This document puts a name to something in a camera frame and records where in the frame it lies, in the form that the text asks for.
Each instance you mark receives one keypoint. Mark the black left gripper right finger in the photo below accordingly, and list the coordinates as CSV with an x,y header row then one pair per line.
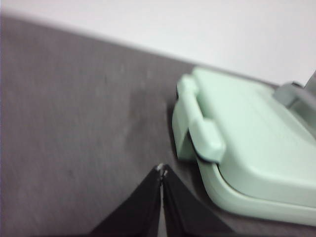
x,y
182,212

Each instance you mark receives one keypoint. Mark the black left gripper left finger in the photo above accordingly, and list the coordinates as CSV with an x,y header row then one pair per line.
x,y
138,212

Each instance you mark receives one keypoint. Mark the green breakfast machine base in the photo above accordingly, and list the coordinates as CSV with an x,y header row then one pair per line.
x,y
247,197

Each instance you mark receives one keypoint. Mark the green griddle cover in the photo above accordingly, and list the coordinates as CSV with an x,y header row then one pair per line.
x,y
247,128

